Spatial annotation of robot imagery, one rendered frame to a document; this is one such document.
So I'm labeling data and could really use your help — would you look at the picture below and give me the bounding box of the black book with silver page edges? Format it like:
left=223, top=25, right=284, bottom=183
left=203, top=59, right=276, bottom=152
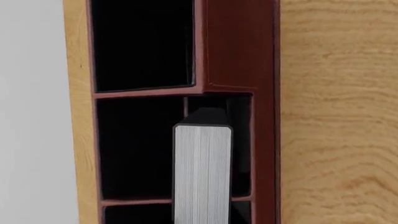
left=172, top=107, right=234, bottom=224

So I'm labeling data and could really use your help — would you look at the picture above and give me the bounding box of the dark red leather caddy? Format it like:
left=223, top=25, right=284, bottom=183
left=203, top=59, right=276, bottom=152
left=86, top=0, right=282, bottom=224

